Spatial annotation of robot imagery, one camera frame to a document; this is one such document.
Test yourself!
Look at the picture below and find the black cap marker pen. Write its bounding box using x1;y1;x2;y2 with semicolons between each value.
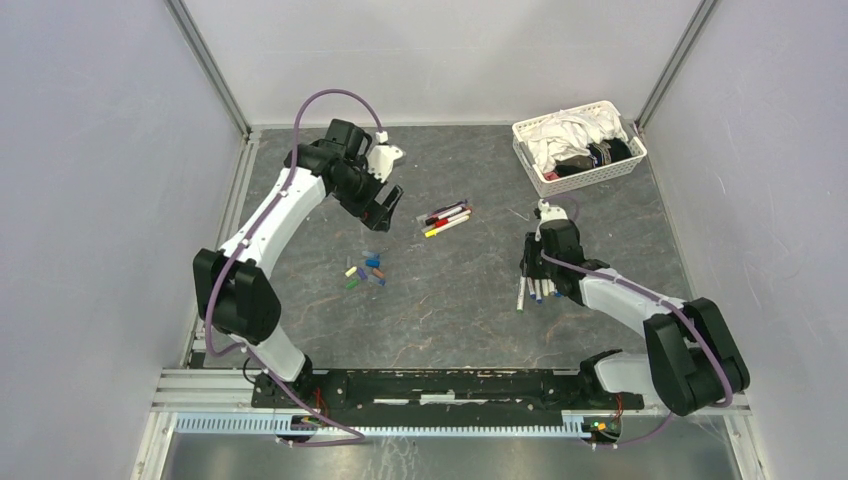
416;200;468;225

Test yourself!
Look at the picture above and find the white cloth in basket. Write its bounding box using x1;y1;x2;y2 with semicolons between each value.
520;107;629;174

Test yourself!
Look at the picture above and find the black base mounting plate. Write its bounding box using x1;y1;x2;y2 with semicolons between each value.
291;368;645;427

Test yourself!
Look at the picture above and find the white slotted cable duct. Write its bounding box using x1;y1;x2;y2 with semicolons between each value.
174;413;590;439

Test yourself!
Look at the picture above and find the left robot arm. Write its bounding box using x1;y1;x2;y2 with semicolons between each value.
192;119;405;408

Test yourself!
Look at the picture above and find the dark blue cap marker pen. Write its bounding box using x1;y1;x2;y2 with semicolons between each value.
527;278;542;304

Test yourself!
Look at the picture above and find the white plastic basket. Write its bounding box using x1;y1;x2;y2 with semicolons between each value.
512;100;647;198

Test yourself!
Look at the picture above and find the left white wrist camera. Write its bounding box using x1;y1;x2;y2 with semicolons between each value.
366;130;406;183

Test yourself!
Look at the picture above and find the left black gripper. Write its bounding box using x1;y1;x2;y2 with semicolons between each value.
332;156;403;232

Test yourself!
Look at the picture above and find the black cloth in basket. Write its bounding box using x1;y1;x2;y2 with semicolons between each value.
553;138;632;178

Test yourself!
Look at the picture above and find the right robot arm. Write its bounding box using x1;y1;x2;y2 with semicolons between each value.
519;219;751;416

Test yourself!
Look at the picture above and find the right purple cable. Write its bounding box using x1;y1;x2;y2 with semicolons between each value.
537;193;735;448

